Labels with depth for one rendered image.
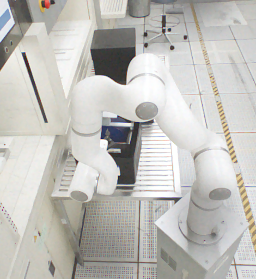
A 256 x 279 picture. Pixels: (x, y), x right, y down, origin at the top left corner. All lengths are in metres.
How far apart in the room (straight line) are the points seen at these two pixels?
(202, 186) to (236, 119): 2.11
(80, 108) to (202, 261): 0.75
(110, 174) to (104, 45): 1.17
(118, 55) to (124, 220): 1.13
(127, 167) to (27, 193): 0.44
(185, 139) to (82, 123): 0.29
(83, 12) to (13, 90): 1.46
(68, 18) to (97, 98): 2.09
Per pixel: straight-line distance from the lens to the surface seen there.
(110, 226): 2.20
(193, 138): 0.87
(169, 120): 0.83
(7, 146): 1.57
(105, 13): 2.96
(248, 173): 2.57
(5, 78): 1.44
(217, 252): 1.28
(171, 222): 1.32
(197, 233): 1.29
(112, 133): 1.41
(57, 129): 1.55
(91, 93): 0.78
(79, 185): 1.03
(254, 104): 3.25
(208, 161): 0.97
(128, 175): 1.39
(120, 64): 2.02
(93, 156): 0.94
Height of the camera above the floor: 1.89
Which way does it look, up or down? 44 degrees down
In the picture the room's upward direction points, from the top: 6 degrees counter-clockwise
